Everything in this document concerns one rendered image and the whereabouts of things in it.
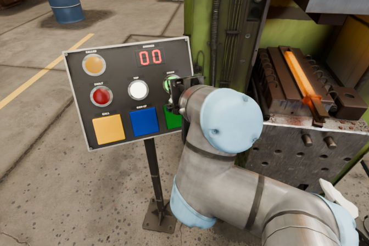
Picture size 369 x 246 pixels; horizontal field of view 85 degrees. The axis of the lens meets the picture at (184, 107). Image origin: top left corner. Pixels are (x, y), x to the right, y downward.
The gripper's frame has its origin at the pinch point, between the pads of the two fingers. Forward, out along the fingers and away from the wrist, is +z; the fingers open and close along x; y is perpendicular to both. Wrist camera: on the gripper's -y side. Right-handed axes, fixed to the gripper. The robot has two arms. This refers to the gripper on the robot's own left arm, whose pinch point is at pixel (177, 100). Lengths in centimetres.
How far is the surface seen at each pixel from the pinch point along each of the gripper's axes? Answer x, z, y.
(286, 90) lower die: -42.2, 6.2, -5.2
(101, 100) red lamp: 20.1, 2.8, 3.5
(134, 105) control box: 12.0, 3.2, 0.5
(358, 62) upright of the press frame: -76, 6, 0
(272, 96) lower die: -36.1, 6.3, -6.3
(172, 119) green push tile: 1.9, 2.5, -5.8
